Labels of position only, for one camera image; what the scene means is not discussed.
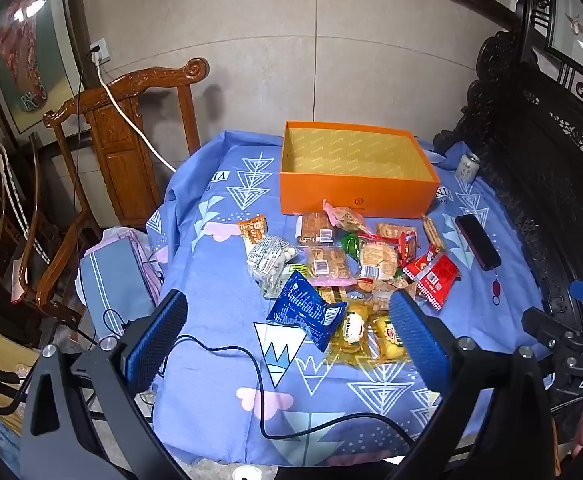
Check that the red key fob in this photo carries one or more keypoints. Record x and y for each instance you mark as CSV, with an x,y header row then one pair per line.
x,y
496,292

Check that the flat cracker packet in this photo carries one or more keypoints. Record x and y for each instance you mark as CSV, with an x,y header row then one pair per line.
x,y
391,231

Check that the brown cracker packet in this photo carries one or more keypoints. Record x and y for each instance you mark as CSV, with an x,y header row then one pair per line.
x,y
316,226

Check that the pink edged cracker packet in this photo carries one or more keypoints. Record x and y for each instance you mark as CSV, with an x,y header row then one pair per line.
x,y
349,217

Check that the wooden armchair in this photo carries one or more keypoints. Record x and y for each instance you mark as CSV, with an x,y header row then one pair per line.
x,y
56,265

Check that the long cracker packet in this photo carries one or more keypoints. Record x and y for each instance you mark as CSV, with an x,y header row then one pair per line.
x,y
434,234

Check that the carved wooden chair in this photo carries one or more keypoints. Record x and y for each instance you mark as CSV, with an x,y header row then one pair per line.
x,y
116,160

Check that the white drink can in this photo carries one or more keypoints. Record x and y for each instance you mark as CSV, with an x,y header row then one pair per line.
x,y
467,166

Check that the orange cardboard box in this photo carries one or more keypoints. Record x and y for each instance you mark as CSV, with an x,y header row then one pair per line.
x,y
351,195

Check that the wall power outlet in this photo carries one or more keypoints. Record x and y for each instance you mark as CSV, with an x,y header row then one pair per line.
x,y
100,51

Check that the red round biscuit packet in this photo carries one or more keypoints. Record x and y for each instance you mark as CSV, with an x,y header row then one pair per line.
x,y
409,244

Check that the blue printed tablecloth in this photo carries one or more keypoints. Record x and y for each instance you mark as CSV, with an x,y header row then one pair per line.
x,y
221,320

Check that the orange edged cracker packet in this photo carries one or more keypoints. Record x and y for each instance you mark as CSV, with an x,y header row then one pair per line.
x,y
379,260

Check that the dark carved wooden bench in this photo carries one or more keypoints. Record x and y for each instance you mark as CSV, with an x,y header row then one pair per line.
x,y
546,170

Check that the yellow cake packet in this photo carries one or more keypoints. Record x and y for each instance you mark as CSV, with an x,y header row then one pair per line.
x,y
352,327
389,334

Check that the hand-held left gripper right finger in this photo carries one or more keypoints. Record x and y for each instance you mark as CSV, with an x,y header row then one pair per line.
x,y
421,350

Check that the blue snack packet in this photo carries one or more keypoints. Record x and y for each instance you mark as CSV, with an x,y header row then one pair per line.
x,y
304,310

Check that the blue fabric bag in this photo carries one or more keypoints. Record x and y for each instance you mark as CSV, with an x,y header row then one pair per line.
x,y
116,280

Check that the small orange snack packet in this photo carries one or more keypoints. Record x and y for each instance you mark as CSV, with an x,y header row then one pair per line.
x,y
254,232

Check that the red framed painting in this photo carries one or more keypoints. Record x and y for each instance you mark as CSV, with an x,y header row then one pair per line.
x,y
26,50

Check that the clear packet of white candies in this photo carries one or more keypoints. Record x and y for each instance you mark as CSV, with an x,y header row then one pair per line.
x,y
271,255

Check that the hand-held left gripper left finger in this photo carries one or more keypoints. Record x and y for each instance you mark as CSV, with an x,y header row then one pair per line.
x,y
156,345

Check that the black smartphone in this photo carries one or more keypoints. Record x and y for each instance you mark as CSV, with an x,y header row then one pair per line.
x,y
477,242

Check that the red white label packet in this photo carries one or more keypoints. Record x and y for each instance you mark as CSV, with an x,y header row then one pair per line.
x,y
431,272

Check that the green snack packet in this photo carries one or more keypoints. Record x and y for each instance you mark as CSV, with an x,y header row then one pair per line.
x,y
350,246

